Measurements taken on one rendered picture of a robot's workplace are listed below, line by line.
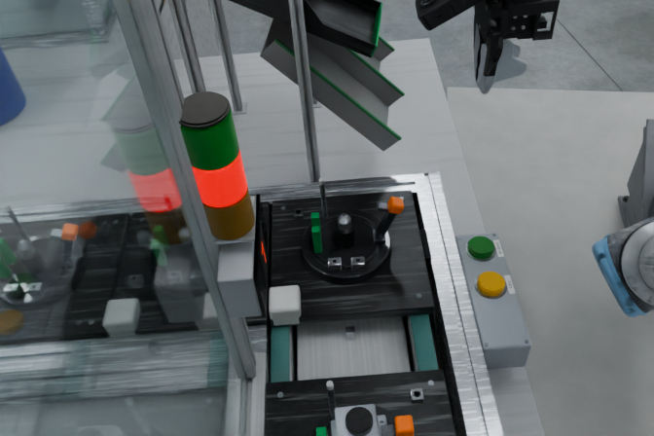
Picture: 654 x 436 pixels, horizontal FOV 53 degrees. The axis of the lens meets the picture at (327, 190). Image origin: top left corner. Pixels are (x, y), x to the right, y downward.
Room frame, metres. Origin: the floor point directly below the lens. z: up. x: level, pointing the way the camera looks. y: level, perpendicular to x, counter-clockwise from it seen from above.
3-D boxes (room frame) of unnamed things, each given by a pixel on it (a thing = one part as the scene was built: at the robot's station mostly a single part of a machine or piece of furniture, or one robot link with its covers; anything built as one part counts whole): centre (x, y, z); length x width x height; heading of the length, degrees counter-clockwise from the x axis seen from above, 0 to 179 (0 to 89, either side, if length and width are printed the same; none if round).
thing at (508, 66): (0.69, -0.24, 1.27); 0.06 x 0.03 x 0.09; 89
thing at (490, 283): (0.57, -0.23, 0.96); 0.04 x 0.04 x 0.02
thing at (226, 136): (0.47, 0.10, 1.38); 0.05 x 0.05 x 0.05
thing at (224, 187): (0.47, 0.10, 1.33); 0.05 x 0.05 x 0.05
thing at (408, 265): (0.66, -0.02, 1.01); 0.24 x 0.24 x 0.13; 89
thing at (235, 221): (0.47, 0.10, 1.28); 0.05 x 0.05 x 0.05
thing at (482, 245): (0.64, -0.23, 0.96); 0.04 x 0.04 x 0.02
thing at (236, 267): (0.47, 0.10, 1.29); 0.12 x 0.05 x 0.25; 179
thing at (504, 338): (0.57, -0.23, 0.93); 0.21 x 0.07 x 0.06; 179
